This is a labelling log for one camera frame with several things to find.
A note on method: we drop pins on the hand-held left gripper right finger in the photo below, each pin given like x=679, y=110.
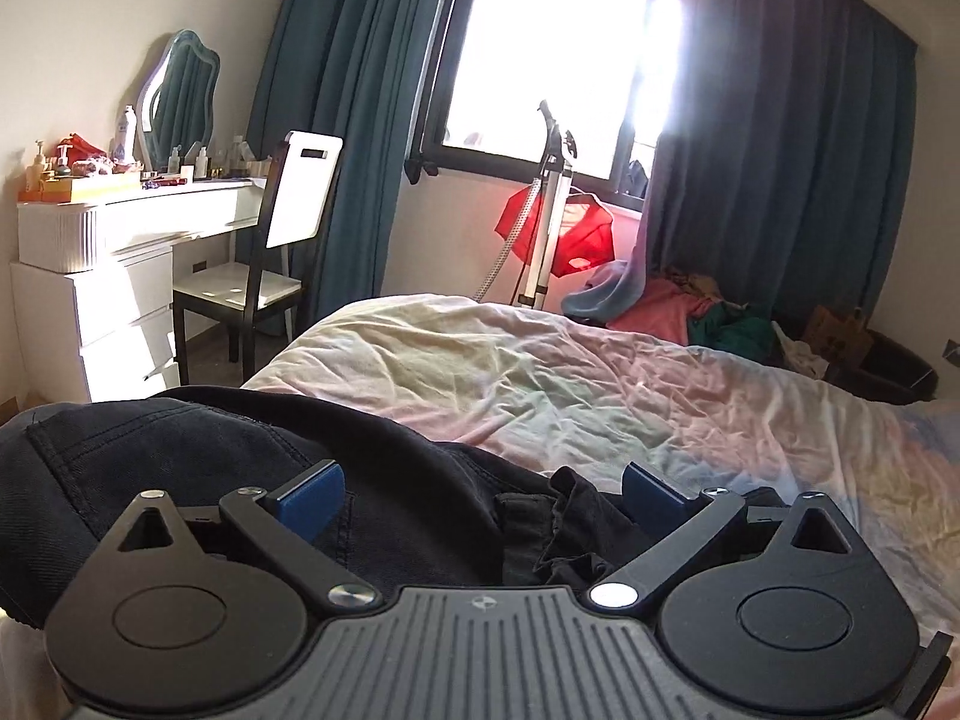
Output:
x=649, y=504

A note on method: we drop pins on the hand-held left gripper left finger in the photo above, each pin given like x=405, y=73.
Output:
x=311, y=500

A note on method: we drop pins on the black denim pants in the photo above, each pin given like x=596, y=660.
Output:
x=187, y=450

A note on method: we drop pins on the bed with pastel sheet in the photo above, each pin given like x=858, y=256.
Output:
x=600, y=390

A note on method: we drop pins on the green garment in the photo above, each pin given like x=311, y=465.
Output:
x=739, y=334

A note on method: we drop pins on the pink cloth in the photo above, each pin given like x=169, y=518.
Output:
x=660, y=311

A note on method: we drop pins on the light blue cloth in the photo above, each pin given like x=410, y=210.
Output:
x=607, y=296

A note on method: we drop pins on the white crumpled cloth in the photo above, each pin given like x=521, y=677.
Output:
x=802, y=356

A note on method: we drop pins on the yellow cloth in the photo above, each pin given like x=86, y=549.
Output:
x=697, y=283

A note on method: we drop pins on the brown paper bag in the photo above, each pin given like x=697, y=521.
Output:
x=836, y=337

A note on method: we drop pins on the red garment on hanger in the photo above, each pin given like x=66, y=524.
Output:
x=585, y=240

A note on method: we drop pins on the black armchair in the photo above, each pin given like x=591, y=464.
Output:
x=896, y=375

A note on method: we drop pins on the white vanity table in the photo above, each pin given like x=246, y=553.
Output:
x=112, y=300

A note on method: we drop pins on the garment steamer stand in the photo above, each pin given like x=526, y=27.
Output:
x=544, y=240

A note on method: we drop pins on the white backed chair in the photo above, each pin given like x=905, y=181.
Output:
x=300, y=187

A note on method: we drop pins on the cluster of cosmetic bottles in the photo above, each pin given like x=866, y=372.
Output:
x=174, y=160

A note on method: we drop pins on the orange box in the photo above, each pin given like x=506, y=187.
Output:
x=71, y=189

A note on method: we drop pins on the teal curtain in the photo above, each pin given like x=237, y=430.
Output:
x=352, y=90
x=787, y=127

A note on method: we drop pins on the white spray can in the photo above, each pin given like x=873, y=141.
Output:
x=124, y=133

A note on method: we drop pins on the wavy framed mirror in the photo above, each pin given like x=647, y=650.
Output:
x=184, y=97

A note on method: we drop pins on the red pouch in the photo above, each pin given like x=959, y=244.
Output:
x=79, y=146

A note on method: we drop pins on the black framed window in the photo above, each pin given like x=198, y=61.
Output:
x=540, y=30

